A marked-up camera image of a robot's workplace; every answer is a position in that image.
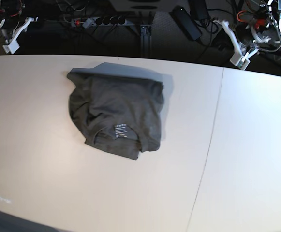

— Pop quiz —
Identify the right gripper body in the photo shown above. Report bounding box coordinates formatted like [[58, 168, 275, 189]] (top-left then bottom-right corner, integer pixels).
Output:
[[1, 17, 38, 48]]

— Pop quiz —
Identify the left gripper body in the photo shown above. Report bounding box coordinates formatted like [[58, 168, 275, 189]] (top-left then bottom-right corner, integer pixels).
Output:
[[213, 19, 259, 58]]

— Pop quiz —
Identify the grey T-shirt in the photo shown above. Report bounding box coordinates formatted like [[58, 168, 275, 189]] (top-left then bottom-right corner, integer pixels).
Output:
[[67, 68, 164, 160]]

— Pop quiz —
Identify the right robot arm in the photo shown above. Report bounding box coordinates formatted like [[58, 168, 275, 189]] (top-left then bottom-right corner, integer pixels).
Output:
[[0, 0, 38, 54]]

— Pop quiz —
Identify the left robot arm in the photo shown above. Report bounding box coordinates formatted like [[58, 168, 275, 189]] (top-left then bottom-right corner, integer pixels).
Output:
[[213, 0, 281, 69]]

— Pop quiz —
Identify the black power adapter brick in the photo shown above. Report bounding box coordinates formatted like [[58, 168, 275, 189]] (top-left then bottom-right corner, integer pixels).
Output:
[[170, 6, 202, 41]]

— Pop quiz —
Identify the black power strip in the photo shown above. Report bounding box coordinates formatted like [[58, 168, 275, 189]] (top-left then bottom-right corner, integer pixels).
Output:
[[70, 16, 129, 29]]

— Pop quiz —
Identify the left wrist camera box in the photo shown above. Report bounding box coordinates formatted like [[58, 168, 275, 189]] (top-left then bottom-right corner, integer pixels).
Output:
[[230, 53, 250, 70]]

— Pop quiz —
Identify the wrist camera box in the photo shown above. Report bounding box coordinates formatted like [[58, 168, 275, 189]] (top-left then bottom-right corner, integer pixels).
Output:
[[230, 53, 250, 70], [2, 41, 20, 54]]

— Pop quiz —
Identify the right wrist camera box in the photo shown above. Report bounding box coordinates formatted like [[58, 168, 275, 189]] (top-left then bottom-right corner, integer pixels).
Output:
[[2, 41, 20, 54]]

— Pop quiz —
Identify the aluminium frame post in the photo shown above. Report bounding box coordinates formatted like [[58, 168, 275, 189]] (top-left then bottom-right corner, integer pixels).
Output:
[[138, 11, 153, 58]]

